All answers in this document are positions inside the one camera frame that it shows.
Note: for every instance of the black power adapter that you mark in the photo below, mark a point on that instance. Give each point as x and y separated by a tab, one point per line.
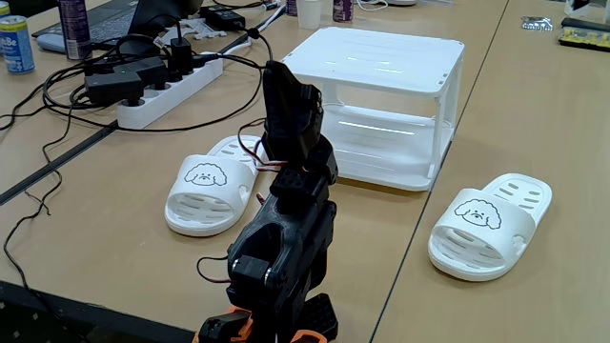
112	88

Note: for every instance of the white plastic shoe rack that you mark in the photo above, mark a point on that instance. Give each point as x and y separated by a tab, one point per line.
381	57

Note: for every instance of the dark purple drink can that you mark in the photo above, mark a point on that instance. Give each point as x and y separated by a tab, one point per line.
343	10
291	7

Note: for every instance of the white paper cup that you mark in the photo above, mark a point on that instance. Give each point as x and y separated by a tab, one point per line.
310	14

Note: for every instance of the white flat device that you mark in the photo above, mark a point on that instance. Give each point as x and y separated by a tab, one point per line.
400	2

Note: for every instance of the black power brick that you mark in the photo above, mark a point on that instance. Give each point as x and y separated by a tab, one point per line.
224	19

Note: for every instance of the white power strip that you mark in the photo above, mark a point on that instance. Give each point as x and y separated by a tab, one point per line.
181	90

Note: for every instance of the pale blue computer mouse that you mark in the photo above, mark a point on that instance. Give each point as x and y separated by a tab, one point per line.
50	43

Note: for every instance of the crumpled foil packet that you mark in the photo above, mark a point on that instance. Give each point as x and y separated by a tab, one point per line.
537	24

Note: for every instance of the white black box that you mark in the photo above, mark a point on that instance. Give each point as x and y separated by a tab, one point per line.
588	7

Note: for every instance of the black laptop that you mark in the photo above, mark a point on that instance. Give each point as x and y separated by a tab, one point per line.
105	21

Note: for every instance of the black adapter with green light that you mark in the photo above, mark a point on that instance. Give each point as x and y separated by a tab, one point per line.
143	71

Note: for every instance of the blue drink can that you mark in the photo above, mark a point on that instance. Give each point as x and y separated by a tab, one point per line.
16	47

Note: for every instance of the black plug charger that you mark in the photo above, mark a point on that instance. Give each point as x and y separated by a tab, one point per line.
181	54

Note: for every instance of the white printed bracket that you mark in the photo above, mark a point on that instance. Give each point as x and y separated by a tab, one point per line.
200	28

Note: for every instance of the white slipper with dog print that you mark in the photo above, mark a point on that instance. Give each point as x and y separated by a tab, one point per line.
209	190
481	233

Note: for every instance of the tall purple can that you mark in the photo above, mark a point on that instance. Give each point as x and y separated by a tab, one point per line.
75	33

